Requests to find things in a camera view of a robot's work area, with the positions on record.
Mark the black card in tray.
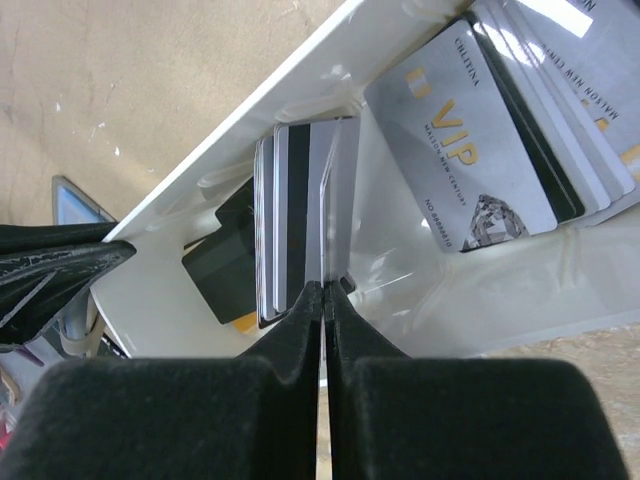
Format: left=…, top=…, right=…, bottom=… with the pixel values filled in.
left=182, top=180, right=256, bottom=326

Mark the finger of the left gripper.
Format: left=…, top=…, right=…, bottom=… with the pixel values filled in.
left=1, top=222, right=137, bottom=345

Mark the white oblong plastic tray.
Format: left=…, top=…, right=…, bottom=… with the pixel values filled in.
left=92, top=1, right=639, bottom=357

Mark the grey card holder wallet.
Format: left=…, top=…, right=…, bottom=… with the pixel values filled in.
left=52, top=175, right=115, bottom=358

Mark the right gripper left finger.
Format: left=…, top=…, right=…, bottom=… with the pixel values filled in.
left=1, top=282, right=323, bottom=479

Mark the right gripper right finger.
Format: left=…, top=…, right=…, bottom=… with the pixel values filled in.
left=324, top=284, right=628, bottom=479

